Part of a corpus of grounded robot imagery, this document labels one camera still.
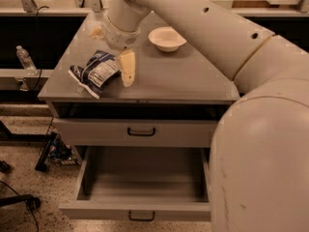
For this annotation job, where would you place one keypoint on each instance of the open grey lower drawer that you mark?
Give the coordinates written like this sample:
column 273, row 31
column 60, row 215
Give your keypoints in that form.
column 115, row 180

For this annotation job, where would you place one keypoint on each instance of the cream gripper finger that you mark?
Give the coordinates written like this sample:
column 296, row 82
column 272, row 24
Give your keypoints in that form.
column 126, row 63

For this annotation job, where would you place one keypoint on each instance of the clear plastic water bottle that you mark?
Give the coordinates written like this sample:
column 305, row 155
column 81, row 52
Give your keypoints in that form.
column 26, row 60

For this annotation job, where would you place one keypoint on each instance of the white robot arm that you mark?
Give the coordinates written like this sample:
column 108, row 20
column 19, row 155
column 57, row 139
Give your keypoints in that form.
column 259, row 163

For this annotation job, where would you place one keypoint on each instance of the black drawer handle upper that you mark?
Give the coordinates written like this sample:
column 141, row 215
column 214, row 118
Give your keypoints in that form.
column 142, row 133

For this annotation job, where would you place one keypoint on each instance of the black drawer handle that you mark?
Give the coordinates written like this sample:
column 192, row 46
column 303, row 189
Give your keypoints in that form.
column 142, row 133
column 141, row 216

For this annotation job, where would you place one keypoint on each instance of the grey drawer cabinet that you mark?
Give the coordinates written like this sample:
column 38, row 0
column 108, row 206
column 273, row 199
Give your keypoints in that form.
column 182, row 85

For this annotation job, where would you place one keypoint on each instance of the white bowl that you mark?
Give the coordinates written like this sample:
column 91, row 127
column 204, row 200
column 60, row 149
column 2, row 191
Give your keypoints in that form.
column 166, row 39

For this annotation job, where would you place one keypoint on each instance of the blue chip bag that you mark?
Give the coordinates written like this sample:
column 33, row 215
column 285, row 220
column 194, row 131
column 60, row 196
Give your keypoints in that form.
column 99, row 70

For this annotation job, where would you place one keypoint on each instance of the black chair base leg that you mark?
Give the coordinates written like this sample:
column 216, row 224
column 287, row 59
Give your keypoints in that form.
column 32, row 202

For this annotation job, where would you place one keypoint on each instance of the black drawer handle lower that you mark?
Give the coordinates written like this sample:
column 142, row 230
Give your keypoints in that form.
column 141, row 216

